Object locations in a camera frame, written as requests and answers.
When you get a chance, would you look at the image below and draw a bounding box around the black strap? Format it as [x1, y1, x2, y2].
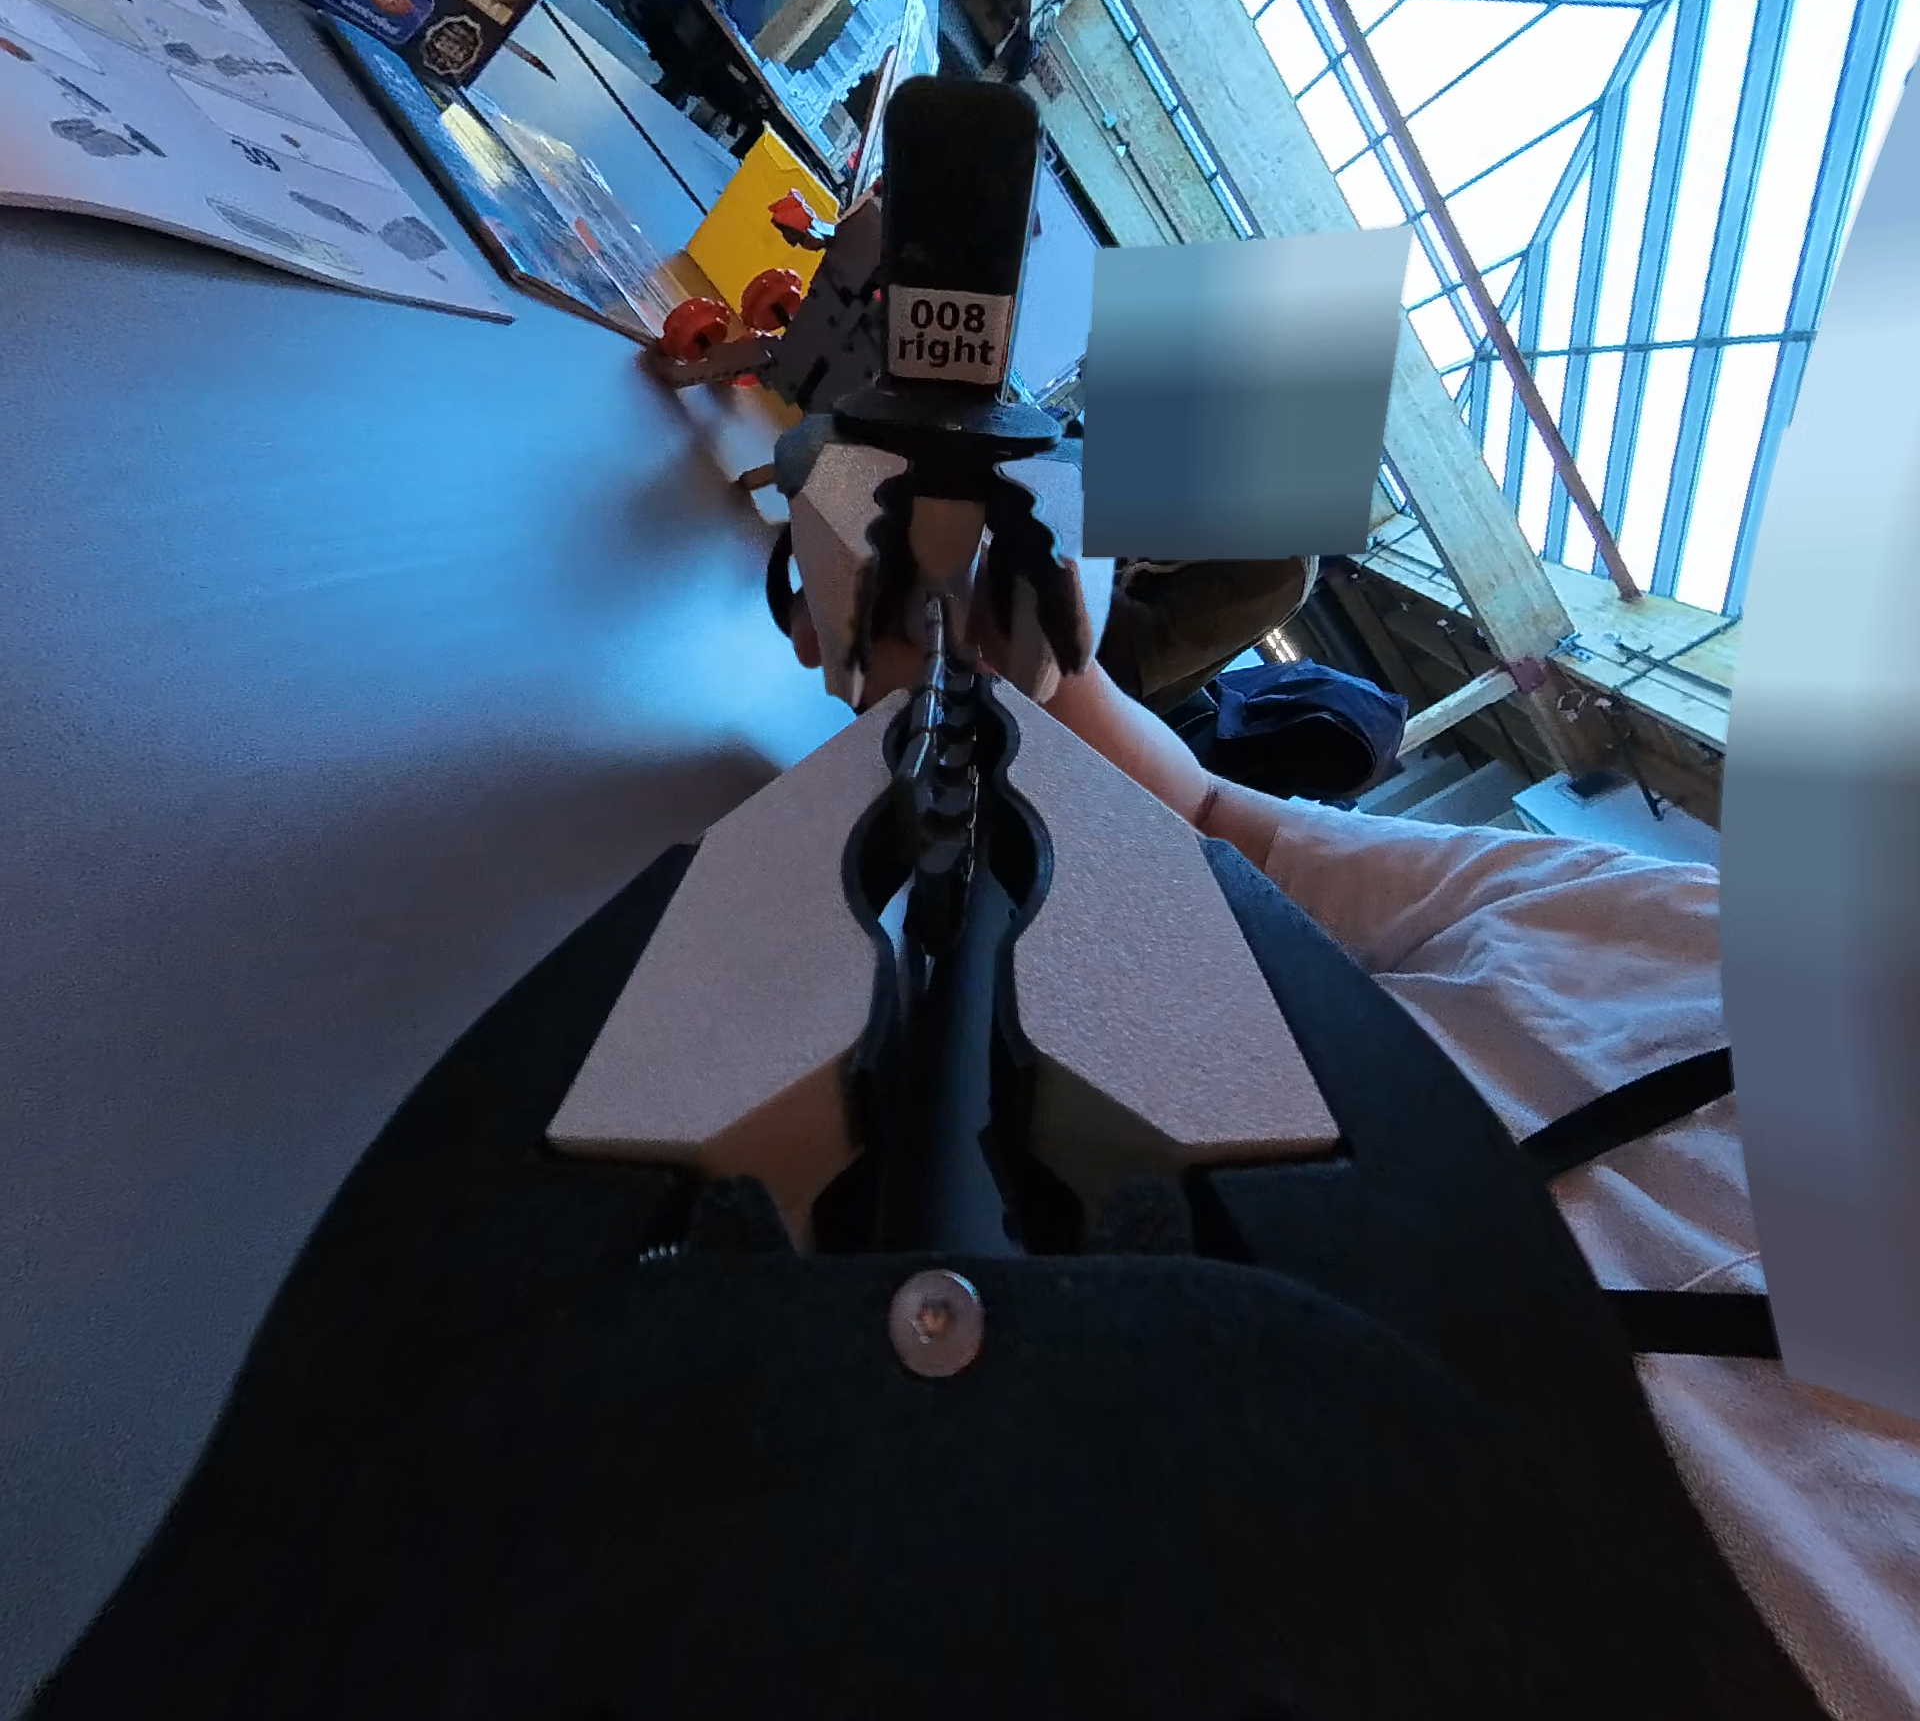
[1523, 1049, 1780, 1363]

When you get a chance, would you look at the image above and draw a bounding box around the grey orange toy robot chassis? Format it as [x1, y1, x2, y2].
[652, 183, 901, 494]

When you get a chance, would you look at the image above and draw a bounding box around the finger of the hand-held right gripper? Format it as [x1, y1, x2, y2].
[790, 444, 938, 713]
[969, 461, 1094, 692]

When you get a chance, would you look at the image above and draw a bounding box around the open instruction booklet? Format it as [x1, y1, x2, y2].
[0, 0, 514, 326]

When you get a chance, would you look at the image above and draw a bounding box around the blue printed leaflet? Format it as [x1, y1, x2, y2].
[324, 11, 668, 343]

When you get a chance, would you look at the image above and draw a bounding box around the grey toy track chain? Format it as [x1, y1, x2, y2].
[901, 594, 993, 959]

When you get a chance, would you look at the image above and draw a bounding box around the dark blue bag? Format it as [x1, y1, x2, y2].
[1183, 662, 1414, 800]

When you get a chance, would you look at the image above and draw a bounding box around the thin red rod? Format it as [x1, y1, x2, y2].
[1223, 0, 1645, 606]

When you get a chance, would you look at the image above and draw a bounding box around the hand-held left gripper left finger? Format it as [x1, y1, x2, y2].
[542, 686, 913, 1244]

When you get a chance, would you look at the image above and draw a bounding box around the person's right hand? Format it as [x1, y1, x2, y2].
[790, 598, 866, 707]

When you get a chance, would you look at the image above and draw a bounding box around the person's right forearm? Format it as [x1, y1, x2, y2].
[1051, 662, 1280, 859]

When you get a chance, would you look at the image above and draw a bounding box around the yellow plastic bin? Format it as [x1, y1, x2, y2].
[690, 122, 842, 301]

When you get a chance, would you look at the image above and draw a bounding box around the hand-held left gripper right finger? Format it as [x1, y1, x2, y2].
[997, 680, 1345, 1195]

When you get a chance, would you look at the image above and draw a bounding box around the grey desk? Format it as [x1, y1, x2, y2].
[0, 0, 901, 1721]

